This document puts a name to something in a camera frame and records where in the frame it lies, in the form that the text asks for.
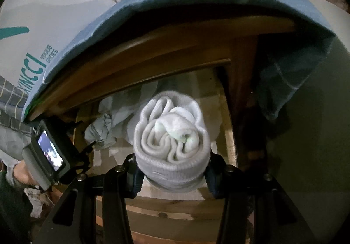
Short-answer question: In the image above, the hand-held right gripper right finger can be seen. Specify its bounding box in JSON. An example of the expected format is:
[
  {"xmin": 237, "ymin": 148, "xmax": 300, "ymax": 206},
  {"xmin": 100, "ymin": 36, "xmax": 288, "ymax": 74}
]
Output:
[{"xmin": 204, "ymin": 152, "xmax": 315, "ymax": 244}]

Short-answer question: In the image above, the wooden drawer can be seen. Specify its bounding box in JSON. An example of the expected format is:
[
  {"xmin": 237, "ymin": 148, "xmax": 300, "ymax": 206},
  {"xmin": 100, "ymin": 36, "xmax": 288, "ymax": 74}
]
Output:
[{"xmin": 74, "ymin": 69, "xmax": 241, "ymax": 244}]

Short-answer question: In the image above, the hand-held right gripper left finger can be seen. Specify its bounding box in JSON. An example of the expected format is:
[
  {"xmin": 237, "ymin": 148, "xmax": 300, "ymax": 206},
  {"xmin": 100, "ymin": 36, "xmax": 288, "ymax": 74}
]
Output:
[{"xmin": 41, "ymin": 152, "xmax": 145, "ymax": 244}]

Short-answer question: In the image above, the grey plaid bedding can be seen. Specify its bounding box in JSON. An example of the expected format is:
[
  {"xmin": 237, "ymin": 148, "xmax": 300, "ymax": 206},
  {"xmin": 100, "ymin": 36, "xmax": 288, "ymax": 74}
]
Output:
[{"xmin": 0, "ymin": 75, "xmax": 36, "ymax": 135}]

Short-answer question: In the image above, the white shoebox with teal print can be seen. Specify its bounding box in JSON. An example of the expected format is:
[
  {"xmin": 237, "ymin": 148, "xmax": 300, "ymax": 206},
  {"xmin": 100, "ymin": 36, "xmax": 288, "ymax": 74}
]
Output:
[{"xmin": 0, "ymin": 0, "xmax": 118, "ymax": 97}]

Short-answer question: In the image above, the white sock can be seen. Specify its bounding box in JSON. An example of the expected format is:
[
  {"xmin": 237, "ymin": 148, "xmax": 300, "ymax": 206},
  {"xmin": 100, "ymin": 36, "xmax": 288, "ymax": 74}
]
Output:
[{"xmin": 133, "ymin": 90, "xmax": 212, "ymax": 193}]

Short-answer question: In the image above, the person's left forearm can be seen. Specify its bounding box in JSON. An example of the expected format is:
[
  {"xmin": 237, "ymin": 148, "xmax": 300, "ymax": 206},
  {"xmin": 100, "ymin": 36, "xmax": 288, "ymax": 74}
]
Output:
[{"xmin": 0, "ymin": 125, "xmax": 33, "ymax": 188}]

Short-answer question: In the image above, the pale underwear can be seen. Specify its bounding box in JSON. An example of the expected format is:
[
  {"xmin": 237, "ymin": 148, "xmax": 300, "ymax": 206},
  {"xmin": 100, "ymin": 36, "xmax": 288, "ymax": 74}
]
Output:
[{"xmin": 84, "ymin": 95, "xmax": 143, "ymax": 152}]

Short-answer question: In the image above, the wooden nightstand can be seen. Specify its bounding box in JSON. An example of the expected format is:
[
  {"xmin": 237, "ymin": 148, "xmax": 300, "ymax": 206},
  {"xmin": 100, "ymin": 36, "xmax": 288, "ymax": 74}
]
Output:
[{"xmin": 27, "ymin": 16, "xmax": 298, "ymax": 179}]

